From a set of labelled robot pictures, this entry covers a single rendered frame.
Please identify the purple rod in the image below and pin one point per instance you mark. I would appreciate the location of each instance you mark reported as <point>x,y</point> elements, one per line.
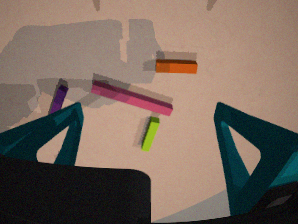
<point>59,98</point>

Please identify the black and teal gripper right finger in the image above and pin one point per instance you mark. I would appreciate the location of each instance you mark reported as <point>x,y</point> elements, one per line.
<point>278,164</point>

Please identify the pink rod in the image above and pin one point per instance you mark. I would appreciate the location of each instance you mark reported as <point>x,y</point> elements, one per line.
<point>131,98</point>

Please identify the lime green rod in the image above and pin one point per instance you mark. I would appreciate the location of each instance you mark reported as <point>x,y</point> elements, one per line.
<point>150,134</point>

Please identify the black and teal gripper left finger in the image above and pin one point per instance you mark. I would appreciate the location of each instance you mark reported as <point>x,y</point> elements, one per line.
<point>23,142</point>

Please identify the orange rod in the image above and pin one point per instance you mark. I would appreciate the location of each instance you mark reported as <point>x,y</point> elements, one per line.
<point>176,66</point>

